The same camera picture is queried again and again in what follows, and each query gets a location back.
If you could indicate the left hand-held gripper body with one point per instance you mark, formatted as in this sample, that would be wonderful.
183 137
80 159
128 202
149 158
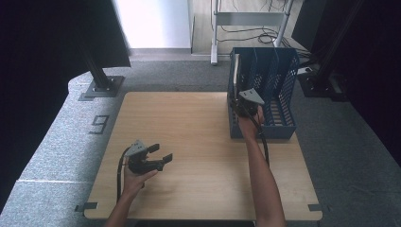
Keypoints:
140 157

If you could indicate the black metal stand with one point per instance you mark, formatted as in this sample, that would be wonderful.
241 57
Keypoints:
101 82
318 78

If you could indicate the white power strip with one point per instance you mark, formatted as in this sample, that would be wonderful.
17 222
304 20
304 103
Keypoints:
305 70

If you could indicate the blue mesh file rack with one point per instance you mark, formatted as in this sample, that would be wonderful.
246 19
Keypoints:
280 94

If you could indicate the white metal stand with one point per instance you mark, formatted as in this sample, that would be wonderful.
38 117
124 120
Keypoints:
249 18

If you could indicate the person's right hand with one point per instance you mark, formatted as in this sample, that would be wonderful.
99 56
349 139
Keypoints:
250 126

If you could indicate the person's left hand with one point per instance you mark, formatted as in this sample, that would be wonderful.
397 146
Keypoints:
135 183

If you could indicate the dark curtain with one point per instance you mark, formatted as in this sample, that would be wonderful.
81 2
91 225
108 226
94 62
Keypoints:
372 63
47 47

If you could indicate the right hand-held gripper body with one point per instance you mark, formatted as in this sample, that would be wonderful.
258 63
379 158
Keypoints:
249 101

